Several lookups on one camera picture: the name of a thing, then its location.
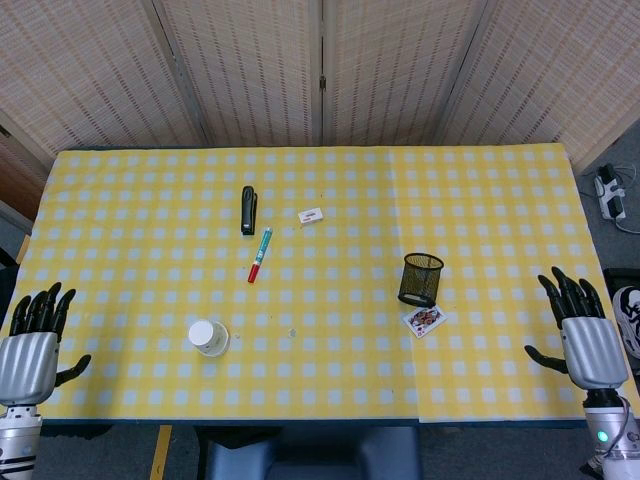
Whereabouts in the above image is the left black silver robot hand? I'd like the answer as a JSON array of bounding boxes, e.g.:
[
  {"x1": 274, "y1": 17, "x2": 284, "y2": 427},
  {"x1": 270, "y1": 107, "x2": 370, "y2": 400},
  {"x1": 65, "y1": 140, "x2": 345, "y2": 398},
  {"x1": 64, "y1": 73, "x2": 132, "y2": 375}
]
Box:
[{"x1": 0, "y1": 282, "x2": 93, "y2": 407}]

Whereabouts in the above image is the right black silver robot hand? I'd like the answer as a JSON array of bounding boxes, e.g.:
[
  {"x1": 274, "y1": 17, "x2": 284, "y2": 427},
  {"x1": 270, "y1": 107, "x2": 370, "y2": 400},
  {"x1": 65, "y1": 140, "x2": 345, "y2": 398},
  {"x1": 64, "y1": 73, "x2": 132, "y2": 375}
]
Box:
[{"x1": 523, "y1": 266, "x2": 629, "y2": 391}]

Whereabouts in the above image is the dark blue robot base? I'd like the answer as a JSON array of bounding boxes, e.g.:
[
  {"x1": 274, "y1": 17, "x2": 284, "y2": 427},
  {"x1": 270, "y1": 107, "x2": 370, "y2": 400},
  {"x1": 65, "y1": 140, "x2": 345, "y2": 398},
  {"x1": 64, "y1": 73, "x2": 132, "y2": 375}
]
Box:
[{"x1": 197, "y1": 424, "x2": 424, "y2": 480}]

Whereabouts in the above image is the white black sneaker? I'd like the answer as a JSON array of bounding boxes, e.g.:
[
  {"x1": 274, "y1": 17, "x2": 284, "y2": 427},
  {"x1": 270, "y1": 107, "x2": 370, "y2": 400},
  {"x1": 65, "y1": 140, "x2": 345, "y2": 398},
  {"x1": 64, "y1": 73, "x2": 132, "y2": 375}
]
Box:
[{"x1": 612, "y1": 285, "x2": 640, "y2": 357}]

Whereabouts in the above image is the black chair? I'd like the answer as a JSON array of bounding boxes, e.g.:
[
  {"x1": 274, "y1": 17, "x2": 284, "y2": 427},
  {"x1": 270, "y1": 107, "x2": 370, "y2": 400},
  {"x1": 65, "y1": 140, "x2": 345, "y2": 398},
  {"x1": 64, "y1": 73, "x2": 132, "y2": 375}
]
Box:
[{"x1": 0, "y1": 243, "x2": 24, "y2": 331}]

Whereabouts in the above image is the white power strip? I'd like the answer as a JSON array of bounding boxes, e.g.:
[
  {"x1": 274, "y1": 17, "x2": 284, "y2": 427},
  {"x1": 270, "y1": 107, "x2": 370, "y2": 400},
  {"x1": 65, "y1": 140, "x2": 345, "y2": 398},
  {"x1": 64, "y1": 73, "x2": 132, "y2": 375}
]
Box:
[{"x1": 593, "y1": 164, "x2": 629, "y2": 222}]

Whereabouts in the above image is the yellow floor tape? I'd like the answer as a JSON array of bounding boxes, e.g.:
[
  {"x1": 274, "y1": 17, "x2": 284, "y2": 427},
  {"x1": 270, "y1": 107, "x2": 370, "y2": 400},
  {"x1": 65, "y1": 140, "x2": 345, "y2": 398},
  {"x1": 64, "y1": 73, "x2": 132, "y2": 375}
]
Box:
[{"x1": 149, "y1": 424, "x2": 174, "y2": 480}]

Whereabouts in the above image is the yellow checked tablecloth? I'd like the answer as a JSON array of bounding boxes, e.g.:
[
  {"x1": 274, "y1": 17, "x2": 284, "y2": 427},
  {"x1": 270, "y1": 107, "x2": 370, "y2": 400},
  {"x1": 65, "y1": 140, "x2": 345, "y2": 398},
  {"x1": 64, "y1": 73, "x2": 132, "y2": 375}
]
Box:
[
  {"x1": 0, "y1": 147, "x2": 419, "y2": 424},
  {"x1": 387, "y1": 144, "x2": 640, "y2": 424}
]

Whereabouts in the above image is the playing card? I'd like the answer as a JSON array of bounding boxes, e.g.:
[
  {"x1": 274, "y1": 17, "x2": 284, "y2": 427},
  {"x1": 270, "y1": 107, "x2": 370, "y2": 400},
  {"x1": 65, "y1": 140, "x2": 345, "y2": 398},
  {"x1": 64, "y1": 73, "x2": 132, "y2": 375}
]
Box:
[{"x1": 402, "y1": 305, "x2": 448, "y2": 340}]

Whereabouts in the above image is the black mesh pen holder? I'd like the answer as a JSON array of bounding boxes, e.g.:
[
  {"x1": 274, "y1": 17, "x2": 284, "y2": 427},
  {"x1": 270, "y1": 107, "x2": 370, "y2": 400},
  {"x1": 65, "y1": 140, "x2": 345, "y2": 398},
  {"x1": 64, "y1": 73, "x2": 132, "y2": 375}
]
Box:
[{"x1": 397, "y1": 252, "x2": 446, "y2": 308}]

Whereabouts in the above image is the brown wooden cabinet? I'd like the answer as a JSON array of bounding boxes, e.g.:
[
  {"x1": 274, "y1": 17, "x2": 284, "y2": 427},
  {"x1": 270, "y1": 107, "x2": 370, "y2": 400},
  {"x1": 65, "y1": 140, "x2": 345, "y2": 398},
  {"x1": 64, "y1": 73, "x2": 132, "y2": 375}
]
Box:
[{"x1": 0, "y1": 124, "x2": 51, "y2": 224}]

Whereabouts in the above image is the red green marker pen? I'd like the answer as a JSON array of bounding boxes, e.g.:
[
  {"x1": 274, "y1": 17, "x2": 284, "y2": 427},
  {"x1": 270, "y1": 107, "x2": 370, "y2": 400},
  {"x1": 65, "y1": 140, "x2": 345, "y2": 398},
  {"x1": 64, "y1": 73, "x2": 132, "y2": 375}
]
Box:
[{"x1": 247, "y1": 226, "x2": 274, "y2": 285}]

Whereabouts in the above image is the black stapler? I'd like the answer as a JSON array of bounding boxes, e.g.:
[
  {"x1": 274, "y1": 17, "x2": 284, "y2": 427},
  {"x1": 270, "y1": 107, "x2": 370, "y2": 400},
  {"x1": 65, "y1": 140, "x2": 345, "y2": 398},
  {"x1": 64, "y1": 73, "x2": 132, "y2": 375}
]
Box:
[{"x1": 240, "y1": 185, "x2": 259, "y2": 238}]

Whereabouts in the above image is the woven folding screen panel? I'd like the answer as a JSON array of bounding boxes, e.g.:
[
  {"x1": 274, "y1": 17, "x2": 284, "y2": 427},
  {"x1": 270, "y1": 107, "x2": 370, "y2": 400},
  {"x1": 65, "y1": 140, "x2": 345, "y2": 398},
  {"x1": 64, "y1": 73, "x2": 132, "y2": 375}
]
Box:
[
  {"x1": 322, "y1": 0, "x2": 489, "y2": 148},
  {"x1": 152, "y1": 0, "x2": 324, "y2": 148},
  {"x1": 434, "y1": 0, "x2": 640, "y2": 175},
  {"x1": 0, "y1": 0, "x2": 209, "y2": 162}
]

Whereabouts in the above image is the white power cable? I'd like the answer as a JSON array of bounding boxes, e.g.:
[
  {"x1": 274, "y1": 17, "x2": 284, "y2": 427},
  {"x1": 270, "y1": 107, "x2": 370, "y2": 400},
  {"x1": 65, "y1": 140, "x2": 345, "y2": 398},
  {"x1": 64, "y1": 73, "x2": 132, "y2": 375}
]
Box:
[{"x1": 613, "y1": 163, "x2": 640, "y2": 235}]

